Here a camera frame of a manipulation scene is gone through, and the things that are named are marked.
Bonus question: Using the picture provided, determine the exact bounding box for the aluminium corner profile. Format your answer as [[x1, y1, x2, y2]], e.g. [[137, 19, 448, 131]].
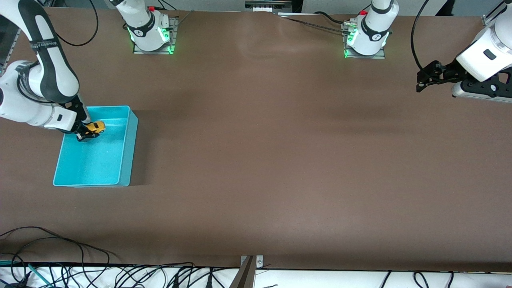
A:
[[482, 0, 506, 26]]

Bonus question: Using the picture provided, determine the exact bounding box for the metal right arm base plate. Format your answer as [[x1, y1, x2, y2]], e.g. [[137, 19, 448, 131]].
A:
[[132, 16, 179, 55]]

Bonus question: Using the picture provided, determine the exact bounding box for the grey metal pole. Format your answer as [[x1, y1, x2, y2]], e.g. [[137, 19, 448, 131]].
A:
[[229, 256, 256, 288]]

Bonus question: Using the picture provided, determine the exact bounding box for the small metal bracket plate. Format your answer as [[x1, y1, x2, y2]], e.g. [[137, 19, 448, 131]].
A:
[[240, 255, 264, 269]]

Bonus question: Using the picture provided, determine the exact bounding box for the aluminium frame profile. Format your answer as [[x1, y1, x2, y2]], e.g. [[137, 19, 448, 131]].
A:
[[0, 16, 21, 76]]

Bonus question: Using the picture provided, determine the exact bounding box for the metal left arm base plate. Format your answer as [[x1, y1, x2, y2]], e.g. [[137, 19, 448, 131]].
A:
[[341, 22, 386, 60]]

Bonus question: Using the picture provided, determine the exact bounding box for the yellow beetle toy car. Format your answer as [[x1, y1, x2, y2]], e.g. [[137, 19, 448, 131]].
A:
[[86, 121, 106, 137]]

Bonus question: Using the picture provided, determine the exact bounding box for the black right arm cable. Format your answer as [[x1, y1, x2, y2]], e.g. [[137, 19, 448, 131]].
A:
[[56, 0, 99, 46]]

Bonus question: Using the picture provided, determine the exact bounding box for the teal cable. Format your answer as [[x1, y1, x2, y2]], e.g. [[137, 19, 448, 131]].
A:
[[0, 260, 52, 286]]

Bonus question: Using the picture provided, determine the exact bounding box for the long black cable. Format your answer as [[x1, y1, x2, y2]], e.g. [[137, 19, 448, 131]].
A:
[[0, 237, 86, 288], [0, 226, 120, 288]]

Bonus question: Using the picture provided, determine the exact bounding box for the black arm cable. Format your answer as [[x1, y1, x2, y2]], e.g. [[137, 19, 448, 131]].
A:
[[411, 0, 434, 72], [56, 0, 99, 46]]

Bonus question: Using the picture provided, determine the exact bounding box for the grey cable on table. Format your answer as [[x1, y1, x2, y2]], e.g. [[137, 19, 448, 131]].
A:
[[280, 11, 352, 34]]

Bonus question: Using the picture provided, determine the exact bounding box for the teal plastic bin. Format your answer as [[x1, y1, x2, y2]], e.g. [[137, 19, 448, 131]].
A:
[[52, 105, 139, 188]]

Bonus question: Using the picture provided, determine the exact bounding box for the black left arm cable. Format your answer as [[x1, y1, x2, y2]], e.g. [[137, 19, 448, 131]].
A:
[[411, 0, 434, 72]]

